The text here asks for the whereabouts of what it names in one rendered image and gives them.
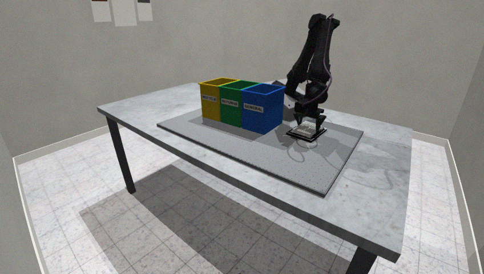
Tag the blue bin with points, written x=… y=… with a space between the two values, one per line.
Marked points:
x=262 y=107

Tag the white well plate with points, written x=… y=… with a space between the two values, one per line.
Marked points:
x=305 y=129

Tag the green bin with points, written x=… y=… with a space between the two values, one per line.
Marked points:
x=231 y=101

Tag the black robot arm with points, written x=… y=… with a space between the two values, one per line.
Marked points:
x=317 y=73

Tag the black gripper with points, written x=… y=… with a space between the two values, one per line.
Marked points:
x=316 y=115

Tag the yellow bin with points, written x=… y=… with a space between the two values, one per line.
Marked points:
x=210 y=100

